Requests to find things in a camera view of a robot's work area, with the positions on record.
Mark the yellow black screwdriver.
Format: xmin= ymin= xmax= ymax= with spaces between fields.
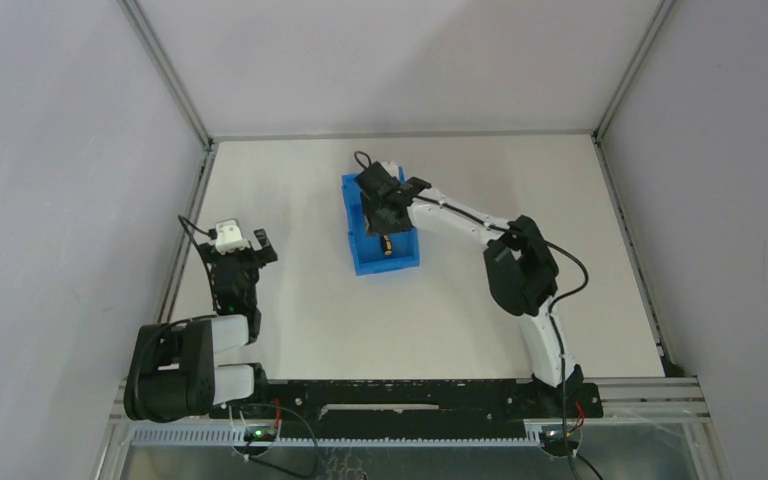
xmin=380 ymin=235 xmax=393 ymax=256

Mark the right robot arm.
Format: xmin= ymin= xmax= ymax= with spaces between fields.
xmin=353 ymin=159 xmax=583 ymax=416

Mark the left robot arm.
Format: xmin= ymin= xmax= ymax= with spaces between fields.
xmin=123 ymin=221 xmax=278 ymax=423

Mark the blue plastic bin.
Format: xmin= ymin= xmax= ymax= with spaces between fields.
xmin=341 ymin=173 xmax=420 ymax=276

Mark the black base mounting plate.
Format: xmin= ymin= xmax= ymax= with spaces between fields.
xmin=208 ymin=378 xmax=604 ymax=438

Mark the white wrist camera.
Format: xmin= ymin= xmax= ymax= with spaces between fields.
xmin=214 ymin=219 xmax=251 ymax=255

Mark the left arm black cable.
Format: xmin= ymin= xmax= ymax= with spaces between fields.
xmin=177 ymin=214 xmax=226 ymax=319

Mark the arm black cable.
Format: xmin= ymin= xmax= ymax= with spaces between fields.
xmin=353 ymin=150 xmax=591 ymax=480
xmin=177 ymin=214 xmax=226 ymax=319

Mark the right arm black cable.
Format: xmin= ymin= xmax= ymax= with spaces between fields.
xmin=353 ymin=150 xmax=591 ymax=480

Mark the white slotted cable duct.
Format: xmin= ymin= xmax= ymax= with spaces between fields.
xmin=128 ymin=425 xmax=543 ymax=448

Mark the aluminium frame rail back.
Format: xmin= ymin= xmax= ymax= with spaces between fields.
xmin=212 ymin=128 xmax=594 ymax=144

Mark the aluminium frame rail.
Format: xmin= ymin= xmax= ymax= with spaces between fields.
xmin=591 ymin=0 xmax=684 ymax=377
xmin=212 ymin=128 xmax=594 ymax=144
xmin=117 ymin=0 xmax=218 ymax=326

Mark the aluminium frame rail left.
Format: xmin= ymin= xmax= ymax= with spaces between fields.
xmin=117 ymin=0 xmax=218 ymax=326

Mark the aluminium frame rail right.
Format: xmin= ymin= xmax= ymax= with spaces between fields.
xmin=591 ymin=0 xmax=684 ymax=377

